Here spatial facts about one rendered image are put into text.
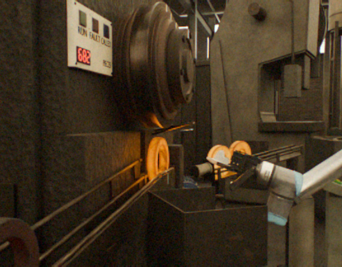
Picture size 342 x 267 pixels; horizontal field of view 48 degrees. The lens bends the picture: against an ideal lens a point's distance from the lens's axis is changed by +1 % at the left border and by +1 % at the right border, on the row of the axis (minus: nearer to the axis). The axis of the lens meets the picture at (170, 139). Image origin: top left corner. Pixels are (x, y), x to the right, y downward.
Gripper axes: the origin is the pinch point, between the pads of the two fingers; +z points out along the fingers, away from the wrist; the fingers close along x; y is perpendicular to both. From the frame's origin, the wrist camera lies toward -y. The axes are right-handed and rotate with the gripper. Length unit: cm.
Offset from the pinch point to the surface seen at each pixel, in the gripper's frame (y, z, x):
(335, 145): 18, -71, -180
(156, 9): 48, 30, 26
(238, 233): -3, -20, 71
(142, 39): 36, 29, 35
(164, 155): -2.9, 17.0, 7.3
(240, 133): 1, 9, -257
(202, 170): -8.9, 4.6, -23.3
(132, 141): 1.1, 25.8, 24.4
